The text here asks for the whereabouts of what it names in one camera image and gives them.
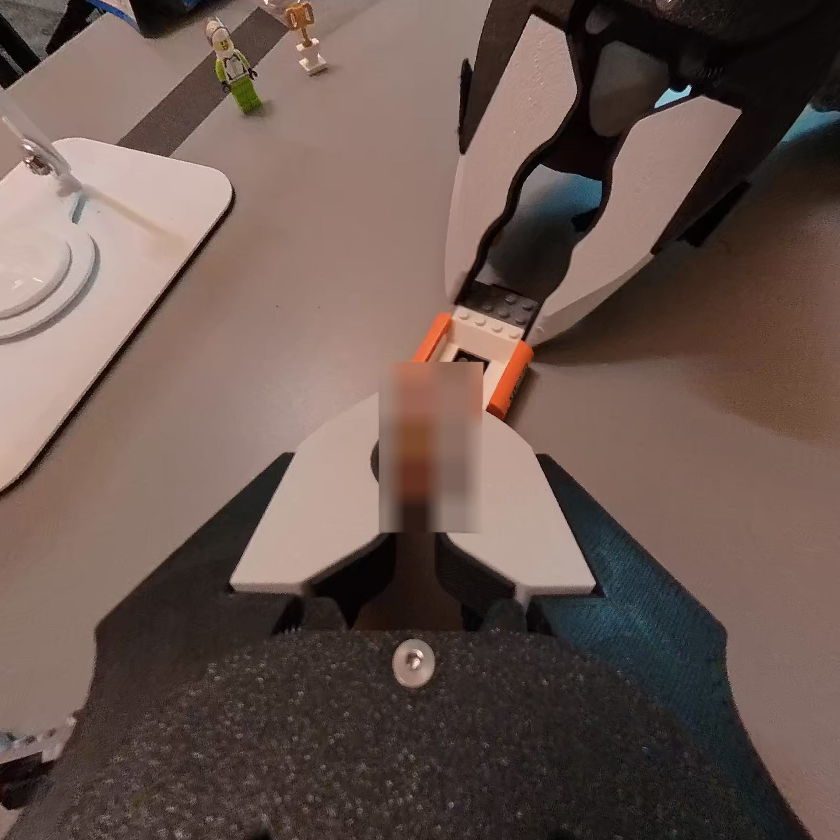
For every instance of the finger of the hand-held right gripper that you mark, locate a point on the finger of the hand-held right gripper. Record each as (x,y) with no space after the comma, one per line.
(505,118)
(656,184)

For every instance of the white book stand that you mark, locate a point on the white book stand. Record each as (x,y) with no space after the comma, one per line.
(118,263)

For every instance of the orange white lego car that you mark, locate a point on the orange white lego car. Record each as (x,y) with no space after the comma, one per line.
(505,309)

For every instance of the small gold trophy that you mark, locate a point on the small gold trophy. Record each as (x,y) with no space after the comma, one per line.
(309,40)

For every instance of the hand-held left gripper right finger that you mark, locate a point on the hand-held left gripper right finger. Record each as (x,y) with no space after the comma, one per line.
(525,519)

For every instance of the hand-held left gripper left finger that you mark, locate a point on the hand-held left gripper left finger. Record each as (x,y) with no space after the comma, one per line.
(315,512)

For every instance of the green minifigure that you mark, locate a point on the green minifigure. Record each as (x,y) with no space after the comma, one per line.
(236,72)

